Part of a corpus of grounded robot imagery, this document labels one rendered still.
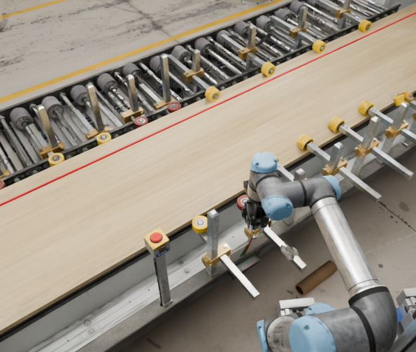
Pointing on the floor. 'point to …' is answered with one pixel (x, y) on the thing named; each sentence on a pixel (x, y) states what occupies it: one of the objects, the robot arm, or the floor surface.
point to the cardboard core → (316, 277)
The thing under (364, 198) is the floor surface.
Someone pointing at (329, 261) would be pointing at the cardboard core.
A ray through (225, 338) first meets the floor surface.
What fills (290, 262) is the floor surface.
